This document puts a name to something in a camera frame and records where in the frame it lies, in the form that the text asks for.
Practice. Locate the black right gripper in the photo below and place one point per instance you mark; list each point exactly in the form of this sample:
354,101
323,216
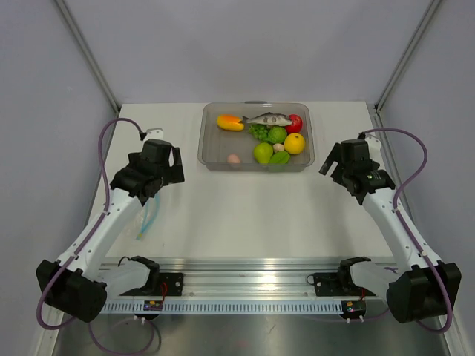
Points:
335,155

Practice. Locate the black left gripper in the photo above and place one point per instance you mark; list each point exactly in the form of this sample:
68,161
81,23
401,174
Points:
174,173

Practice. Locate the clear zip top bag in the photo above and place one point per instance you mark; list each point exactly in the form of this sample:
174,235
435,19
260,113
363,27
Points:
139,226

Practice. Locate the beige toy garlic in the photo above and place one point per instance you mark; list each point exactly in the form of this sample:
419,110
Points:
278,147

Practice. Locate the pink toy egg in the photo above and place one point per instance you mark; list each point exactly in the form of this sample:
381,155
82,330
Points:
233,159

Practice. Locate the green toy pear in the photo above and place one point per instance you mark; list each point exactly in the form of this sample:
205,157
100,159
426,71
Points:
263,153

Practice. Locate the orange yellow toy mango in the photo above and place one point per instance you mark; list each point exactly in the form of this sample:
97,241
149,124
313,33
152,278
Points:
230,122

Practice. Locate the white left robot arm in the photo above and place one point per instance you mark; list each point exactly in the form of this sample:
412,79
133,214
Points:
73,283

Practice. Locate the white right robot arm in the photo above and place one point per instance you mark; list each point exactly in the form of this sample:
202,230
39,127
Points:
423,286

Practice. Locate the clear plastic food bin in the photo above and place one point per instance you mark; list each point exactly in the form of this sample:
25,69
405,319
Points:
216,144

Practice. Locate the yellow toy lemon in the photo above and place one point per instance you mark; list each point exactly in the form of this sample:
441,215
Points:
294,144

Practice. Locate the red toy tomato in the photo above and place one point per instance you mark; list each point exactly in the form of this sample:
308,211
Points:
296,125

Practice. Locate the green bumpy toy lime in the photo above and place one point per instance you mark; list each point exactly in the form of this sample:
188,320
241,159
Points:
277,135

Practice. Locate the grey toy fish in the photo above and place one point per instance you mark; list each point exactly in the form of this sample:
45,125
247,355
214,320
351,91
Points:
272,119

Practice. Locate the green toy grapes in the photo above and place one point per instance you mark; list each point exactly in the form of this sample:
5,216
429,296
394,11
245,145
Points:
259,132

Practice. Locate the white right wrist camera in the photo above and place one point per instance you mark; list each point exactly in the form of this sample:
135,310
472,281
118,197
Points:
374,146

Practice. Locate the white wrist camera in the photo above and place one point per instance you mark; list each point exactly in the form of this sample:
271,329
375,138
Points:
374,146
154,133

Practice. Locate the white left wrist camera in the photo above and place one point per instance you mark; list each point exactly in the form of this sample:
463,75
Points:
154,133

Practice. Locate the aluminium mounting rail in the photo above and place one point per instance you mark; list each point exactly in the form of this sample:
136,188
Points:
248,278

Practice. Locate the white slotted cable duct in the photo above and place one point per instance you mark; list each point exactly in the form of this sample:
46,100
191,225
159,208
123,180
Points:
258,307

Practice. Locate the right aluminium frame post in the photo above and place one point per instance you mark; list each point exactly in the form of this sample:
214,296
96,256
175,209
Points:
415,40

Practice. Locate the aluminium frame post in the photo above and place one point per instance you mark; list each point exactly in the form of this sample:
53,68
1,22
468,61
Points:
82,44
415,40

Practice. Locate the left aluminium frame post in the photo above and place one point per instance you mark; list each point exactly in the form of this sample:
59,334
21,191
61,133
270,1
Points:
82,44

